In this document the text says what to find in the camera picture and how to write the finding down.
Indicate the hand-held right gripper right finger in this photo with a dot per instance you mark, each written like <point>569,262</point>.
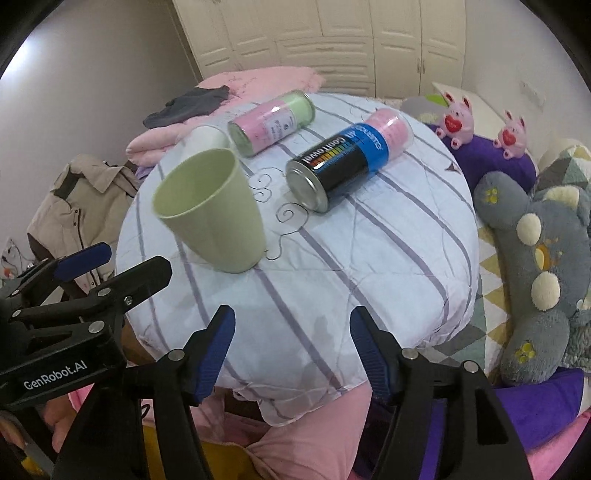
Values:
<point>371,355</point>

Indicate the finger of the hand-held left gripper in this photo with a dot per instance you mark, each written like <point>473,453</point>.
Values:
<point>83,263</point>
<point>138,279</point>

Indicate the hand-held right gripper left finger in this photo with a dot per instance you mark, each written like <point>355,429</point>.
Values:
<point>213,355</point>

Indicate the light green cup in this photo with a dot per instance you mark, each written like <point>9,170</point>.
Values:
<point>217,226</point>

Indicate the white cup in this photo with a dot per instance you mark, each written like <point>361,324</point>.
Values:
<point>205,136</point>

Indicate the person's left hand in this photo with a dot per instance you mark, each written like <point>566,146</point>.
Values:
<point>57,422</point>

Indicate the beige jacket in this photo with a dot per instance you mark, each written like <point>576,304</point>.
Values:
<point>83,207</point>

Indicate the white striped quilt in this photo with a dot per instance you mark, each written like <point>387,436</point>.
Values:
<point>323,277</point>

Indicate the pink cloth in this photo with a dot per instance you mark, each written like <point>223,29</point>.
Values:
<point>295,443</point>

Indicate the yellow cloth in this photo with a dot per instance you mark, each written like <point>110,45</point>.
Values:
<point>150,454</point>

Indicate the purple cloth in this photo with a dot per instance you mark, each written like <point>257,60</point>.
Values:
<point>540,410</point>

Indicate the grey plush toy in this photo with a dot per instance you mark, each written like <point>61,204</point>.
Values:
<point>508,240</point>

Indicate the dark grey cloth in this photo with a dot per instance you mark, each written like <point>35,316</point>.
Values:
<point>189,106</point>

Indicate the black and blue towel can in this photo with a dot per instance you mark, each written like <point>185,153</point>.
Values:
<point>341,161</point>

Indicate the pink and green towel can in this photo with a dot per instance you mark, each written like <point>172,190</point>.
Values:
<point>270,124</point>

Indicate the purple pillow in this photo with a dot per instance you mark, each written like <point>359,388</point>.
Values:
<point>485,161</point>

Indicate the pink folded blanket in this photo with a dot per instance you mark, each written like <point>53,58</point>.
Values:
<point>268,81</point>

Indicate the pink bunny plush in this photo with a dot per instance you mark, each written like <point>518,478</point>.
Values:
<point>510,136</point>
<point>457,120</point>

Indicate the grey and green pillow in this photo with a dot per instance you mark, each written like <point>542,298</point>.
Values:
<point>422,105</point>

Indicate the cream wardrobe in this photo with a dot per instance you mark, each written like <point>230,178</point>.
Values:
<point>323,37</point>

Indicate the white wall socket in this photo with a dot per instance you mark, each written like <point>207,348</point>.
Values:
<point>532,91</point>

